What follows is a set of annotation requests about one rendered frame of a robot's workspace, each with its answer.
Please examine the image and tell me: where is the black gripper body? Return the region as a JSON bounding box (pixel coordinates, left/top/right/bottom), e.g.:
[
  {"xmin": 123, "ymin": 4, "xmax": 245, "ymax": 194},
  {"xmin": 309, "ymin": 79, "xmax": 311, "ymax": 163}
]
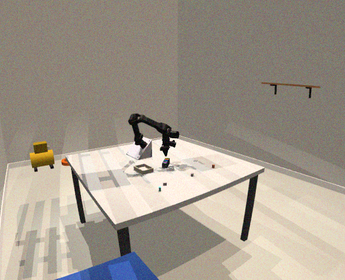
[{"xmin": 160, "ymin": 138, "xmax": 170, "ymax": 151}]

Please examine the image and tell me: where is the beige shallow square tray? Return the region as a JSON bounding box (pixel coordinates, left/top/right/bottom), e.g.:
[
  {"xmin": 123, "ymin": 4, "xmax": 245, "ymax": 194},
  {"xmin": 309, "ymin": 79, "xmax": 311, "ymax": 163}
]
[{"xmin": 133, "ymin": 164, "xmax": 154, "ymax": 174}]

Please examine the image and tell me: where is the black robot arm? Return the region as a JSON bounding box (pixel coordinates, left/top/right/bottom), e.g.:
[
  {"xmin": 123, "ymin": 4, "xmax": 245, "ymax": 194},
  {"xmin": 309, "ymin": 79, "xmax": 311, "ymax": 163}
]
[{"xmin": 128, "ymin": 114, "xmax": 179, "ymax": 149}]

